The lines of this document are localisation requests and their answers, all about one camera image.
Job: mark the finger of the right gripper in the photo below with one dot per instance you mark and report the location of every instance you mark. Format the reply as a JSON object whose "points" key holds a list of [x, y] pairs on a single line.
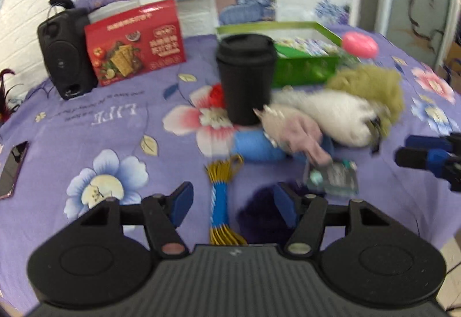
{"points": [[439, 162], [450, 143]]}

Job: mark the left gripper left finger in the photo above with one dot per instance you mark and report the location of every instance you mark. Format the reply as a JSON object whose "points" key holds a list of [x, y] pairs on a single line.
{"points": [[163, 214]]}

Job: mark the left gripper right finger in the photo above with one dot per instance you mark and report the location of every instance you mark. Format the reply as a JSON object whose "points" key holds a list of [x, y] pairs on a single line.
{"points": [[304, 215]]}

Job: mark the dark packaged item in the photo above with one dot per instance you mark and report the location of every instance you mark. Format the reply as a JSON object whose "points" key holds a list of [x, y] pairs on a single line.
{"points": [[338, 178]]}

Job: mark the pink knitted cloth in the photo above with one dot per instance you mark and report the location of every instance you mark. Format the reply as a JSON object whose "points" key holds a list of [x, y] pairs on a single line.
{"points": [[294, 132]]}

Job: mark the blue yarn bundle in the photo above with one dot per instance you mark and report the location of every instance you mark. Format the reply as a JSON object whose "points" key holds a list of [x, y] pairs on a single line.
{"points": [[254, 147]]}

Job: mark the olive mesh bath pouf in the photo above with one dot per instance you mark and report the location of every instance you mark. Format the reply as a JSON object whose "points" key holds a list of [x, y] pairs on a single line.
{"points": [[378, 85]]}

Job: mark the white fluffy towel roll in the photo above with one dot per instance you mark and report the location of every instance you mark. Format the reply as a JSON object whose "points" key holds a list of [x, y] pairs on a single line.
{"points": [[347, 119]]}

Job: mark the floral fabric pouch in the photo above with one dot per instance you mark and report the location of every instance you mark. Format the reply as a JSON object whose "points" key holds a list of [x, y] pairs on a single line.
{"points": [[312, 47]]}

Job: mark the dark purple scrunchie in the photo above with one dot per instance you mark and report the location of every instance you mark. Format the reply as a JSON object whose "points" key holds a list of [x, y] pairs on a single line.
{"points": [[260, 221]]}

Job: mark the green felt pouch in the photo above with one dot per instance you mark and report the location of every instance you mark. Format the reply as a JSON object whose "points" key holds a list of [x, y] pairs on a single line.
{"points": [[289, 52]]}

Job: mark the brown paper shopping bag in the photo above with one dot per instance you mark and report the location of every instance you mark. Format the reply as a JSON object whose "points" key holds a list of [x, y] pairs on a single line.
{"points": [[450, 67]]}

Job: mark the purple floral tablecloth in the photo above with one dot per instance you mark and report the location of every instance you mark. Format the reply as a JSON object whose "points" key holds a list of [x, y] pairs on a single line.
{"points": [[149, 134]]}

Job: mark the glass jar pink lid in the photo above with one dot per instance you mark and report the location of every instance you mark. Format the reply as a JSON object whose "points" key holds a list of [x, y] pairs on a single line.
{"points": [[360, 46]]}

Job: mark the green cardboard box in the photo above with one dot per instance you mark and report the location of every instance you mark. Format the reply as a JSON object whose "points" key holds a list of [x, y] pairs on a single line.
{"points": [[297, 72]]}

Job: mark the black smartphone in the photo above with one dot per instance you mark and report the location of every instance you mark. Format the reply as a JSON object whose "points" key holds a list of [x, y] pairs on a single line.
{"points": [[11, 169]]}

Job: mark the black lidded travel cup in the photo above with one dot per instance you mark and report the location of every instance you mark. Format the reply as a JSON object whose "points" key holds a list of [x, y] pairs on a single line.
{"points": [[246, 64]]}

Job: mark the red cracker box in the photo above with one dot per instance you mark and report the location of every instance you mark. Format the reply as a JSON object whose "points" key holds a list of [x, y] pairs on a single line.
{"points": [[135, 42]]}

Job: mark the dark red feather decoration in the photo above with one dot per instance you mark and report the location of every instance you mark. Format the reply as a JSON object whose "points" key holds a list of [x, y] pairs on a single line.
{"points": [[6, 110]]}

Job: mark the black portable speaker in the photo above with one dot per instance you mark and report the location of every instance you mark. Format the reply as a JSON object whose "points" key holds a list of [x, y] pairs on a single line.
{"points": [[63, 46]]}

